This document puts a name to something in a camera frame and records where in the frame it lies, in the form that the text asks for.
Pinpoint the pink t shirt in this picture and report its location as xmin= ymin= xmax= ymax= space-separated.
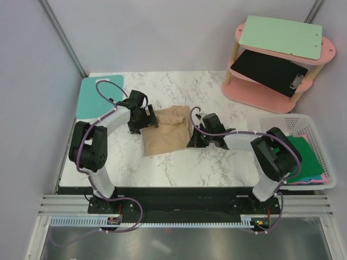
xmin=294 ymin=133 xmax=330 ymax=185

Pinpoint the white plastic basket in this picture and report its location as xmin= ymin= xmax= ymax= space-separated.
xmin=254 ymin=114 xmax=337 ymax=191

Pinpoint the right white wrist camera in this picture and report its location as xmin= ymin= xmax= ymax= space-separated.
xmin=195 ymin=112 xmax=205 ymax=125

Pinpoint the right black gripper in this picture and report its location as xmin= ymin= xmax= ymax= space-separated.
xmin=187 ymin=125 xmax=214 ymax=148

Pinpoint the black clipboard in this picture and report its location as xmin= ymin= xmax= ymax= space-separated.
xmin=230 ymin=50 xmax=308 ymax=97

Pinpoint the teal cutting board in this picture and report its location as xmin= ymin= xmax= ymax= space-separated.
xmin=76 ymin=75 xmax=125 ymax=121

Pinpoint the white cable duct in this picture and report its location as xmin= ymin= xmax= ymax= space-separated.
xmin=49 ymin=216 xmax=262 ymax=228

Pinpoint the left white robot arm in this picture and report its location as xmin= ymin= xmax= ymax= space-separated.
xmin=68 ymin=90 xmax=158 ymax=213

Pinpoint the beige t shirt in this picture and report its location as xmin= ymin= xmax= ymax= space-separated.
xmin=143 ymin=106 xmax=192 ymax=156

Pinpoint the green t shirt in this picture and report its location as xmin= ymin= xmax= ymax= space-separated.
xmin=271 ymin=135 xmax=325 ymax=184

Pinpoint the pink two-tier shelf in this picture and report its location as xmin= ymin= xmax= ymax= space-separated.
xmin=222 ymin=24 xmax=336 ymax=113

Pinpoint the mint green board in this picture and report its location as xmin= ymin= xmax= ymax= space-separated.
xmin=239 ymin=16 xmax=323 ymax=60

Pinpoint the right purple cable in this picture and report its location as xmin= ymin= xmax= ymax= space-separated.
xmin=190 ymin=107 xmax=303 ymax=235

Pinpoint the blue t shirt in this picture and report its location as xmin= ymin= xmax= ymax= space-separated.
xmin=291 ymin=174 xmax=327 ymax=185

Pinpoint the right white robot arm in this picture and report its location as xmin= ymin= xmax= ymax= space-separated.
xmin=187 ymin=113 xmax=303 ymax=213

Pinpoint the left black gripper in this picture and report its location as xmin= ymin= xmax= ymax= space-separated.
xmin=128 ymin=105 xmax=158 ymax=134

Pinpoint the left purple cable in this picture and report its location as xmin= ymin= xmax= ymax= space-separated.
xmin=50 ymin=80 xmax=146 ymax=247

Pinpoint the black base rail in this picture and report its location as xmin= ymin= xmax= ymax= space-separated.
xmin=88 ymin=187 xmax=280 ymax=223

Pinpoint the purple cable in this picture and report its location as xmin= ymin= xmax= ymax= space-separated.
xmin=50 ymin=80 xmax=146 ymax=247
xmin=190 ymin=107 xmax=303 ymax=235

